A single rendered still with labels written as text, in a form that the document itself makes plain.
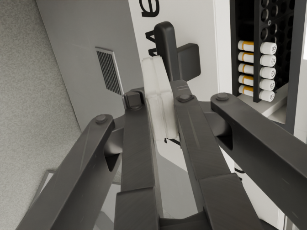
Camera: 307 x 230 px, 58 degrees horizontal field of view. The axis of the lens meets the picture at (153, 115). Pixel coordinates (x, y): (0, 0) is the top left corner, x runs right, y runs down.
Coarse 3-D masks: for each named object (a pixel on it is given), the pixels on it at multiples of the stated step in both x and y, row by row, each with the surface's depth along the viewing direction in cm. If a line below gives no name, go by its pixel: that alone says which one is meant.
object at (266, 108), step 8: (280, 88) 40; (240, 96) 40; (248, 96) 40; (280, 96) 38; (248, 104) 38; (256, 104) 38; (264, 104) 37; (272, 104) 37; (280, 104) 38; (264, 112) 36; (272, 112) 37
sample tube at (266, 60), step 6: (240, 54) 32; (246, 54) 32; (252, 54) 31; (264, 54) 30; (240, 60) 33; (246, 60) 32; (252, 60) 31; (264, 60) 30; (270, 60) 29; (270, 66) 30
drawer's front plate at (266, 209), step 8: (240, 168) 42; (240, 176) 43; (248, 176) 42; (248, 184) 43; (248, 192) 43; (256, 192) 42; (256, 200) 43; (264, 200) 41; (256, 208) 44; (264, 208) 42; (272, 208) 41; (264, 216) 43; (272, 216) 41; (280, 216) 41; (272, 224) 42; (280, 224) 42
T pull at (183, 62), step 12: (156, 24) 20; (168, 24) 20; (156, 36) 20; (168, 36) 20; (156, 48) 21; (168, 48) 20; (180, 48) 22; (192, 48) 22; (168, 60) 21; (180, 60) 21; (192, 60) 22; (168, 72) 21; (180, 72) 22; (192, 72) 23
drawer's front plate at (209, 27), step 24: (144, 0) 25; (168, 0) 23; (192, 0) 21; (216, 0) 20; (144, 24) 27; (192, 24) 22; (216, 24) 20; (144, 48) 29; (216, 48) 21; (216, 72) 22; (168, 144) 33
